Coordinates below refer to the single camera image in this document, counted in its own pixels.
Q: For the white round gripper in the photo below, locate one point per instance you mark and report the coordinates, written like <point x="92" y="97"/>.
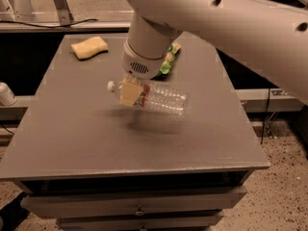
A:
<point x="140" y="64"/>

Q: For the clear plastic water bottle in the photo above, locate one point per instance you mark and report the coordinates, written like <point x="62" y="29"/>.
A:
<point x="156" y="98"/>

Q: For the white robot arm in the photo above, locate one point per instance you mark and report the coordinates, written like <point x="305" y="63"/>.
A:
<point x="269" y="38"/>

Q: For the green snack bag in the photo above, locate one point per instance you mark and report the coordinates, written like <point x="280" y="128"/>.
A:
<point x="169" y="59"/>

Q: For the yellow sponge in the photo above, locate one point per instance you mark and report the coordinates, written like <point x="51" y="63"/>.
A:
<point x="89" y="47"/>

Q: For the grey wooden drawer cabinet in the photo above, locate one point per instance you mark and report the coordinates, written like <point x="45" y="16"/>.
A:
<point x="75" y="138"/>

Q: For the white cylindrical canister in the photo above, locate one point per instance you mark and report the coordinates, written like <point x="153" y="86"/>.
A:
<point x="7" y="98"/>

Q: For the upper grey drawer front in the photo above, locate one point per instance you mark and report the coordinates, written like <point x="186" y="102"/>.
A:
<point x="124" y="203"/>

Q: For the grey drawer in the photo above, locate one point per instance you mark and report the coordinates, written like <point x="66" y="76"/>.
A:
<point x="147" y="221"/>
<point x="124" y="203"/>

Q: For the lower grey drawer front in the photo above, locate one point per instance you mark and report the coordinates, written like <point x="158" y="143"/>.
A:
<point x="147" y="221"/>

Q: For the aluminium frame rail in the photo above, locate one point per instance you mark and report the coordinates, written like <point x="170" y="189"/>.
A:
<point x="87" y="25"/>

